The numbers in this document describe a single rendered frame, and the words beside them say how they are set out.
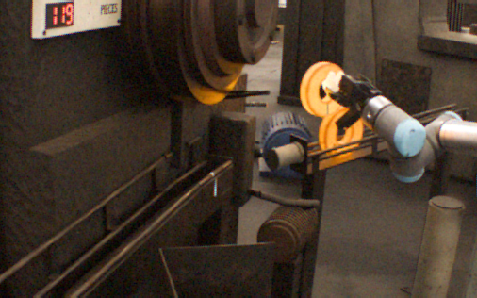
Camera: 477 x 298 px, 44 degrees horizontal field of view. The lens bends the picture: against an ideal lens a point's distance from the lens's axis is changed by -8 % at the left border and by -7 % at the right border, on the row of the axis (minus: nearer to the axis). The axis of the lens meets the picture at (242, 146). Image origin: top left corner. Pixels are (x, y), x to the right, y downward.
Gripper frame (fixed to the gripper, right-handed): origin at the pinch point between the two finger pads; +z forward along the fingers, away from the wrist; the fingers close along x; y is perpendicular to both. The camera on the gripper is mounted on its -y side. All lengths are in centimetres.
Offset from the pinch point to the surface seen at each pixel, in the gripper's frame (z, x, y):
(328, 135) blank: -5.9, -1.5, -14.2
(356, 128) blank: -5.8, -13.0, -13.2
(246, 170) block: -10.9, 29.8, -18.2
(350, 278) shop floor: -1, -48, -90
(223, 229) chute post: -22, 42, -27
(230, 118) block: -3.8, 33.3, -6.5
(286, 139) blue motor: 106, -93, -92
